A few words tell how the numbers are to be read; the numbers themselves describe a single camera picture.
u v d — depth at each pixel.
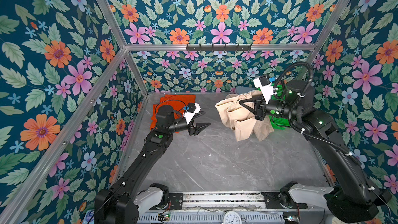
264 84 0.47
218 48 0.93
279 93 0.48
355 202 0.38
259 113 0.49
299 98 0.41
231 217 0.66
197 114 0.71
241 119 0.56
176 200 0.74
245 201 0.75
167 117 0.55
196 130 0.63
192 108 0.58
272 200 0.73
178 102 1.13
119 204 0.38
